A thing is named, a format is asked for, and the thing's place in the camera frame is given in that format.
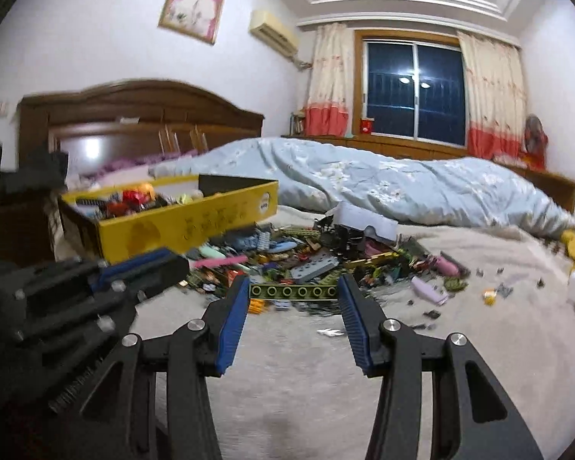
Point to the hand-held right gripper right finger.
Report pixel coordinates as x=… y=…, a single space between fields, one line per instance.
x=357 y=330

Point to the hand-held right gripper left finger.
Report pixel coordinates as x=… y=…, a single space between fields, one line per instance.
x=232 y=326

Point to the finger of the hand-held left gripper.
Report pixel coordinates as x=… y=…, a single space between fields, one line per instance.
x=134 y=261
x=158 y=273

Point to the yellow cardboard box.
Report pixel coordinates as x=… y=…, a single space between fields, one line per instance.
x=172 y=230

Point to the long olive green brick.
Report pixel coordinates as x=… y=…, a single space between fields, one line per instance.
x=292 y=292

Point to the toy heap with orange balls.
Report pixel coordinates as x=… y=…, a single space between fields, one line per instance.
x=120 y=206

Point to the mint green toy piece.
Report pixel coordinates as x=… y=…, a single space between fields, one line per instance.
x=212 y=252

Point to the long pink stick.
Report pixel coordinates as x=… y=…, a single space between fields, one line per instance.
x=218 y=261

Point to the grey flat brick plate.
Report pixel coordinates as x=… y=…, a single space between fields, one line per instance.
x=315 y=269

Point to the scattered toy brick pile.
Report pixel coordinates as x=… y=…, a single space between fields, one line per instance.
x=316 y=258

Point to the lavender toy piece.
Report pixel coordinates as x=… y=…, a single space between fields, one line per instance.
x=430 y=291

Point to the wooden nightstand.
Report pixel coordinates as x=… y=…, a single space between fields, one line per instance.
x=24 y=220

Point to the pink pillow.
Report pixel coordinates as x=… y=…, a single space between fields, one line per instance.
x=124 y=177

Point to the beige bed blanket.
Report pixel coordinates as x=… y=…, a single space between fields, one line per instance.
x=292 y=393

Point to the purple pillow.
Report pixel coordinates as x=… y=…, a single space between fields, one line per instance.
x=139 y=165

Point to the black spiky toy figure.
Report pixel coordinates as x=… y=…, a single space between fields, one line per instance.
x=340 y=235

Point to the pink toy piece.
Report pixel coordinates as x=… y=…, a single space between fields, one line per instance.
x=446 y=266

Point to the white packaging tray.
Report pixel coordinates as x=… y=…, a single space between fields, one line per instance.
x=364 y=218

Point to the dark cloth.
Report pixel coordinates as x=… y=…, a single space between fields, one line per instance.
x=33 y=172

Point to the tiny yellow toy piece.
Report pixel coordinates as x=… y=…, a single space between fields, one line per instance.
x=489 y=297

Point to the wooden headboard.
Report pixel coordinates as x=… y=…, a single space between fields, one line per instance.
x=139 y=105

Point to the blue floral duvet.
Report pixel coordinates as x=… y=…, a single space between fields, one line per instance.
x=388 y=177

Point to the row of books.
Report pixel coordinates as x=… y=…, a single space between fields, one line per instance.
x=297 y=124

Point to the red cup on sill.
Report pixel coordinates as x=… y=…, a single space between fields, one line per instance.
x=366 y=126

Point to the wooden framed window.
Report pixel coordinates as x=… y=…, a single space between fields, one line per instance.
x=414 y=91

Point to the cream and red curtain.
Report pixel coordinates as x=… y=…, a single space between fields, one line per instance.
x=327 y=81
x=493 y=96

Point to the air conditioner pipe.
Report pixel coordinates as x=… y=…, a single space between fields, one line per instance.
x=303 y=63

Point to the red standing fan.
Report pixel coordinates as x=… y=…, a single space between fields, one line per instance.
x=536 y=141

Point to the cream air conditioner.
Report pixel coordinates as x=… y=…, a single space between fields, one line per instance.
x=273 y=31

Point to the white wall switch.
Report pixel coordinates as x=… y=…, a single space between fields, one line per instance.
x=2 y=108

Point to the framed wall photo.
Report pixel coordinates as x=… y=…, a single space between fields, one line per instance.
x=194 y=2

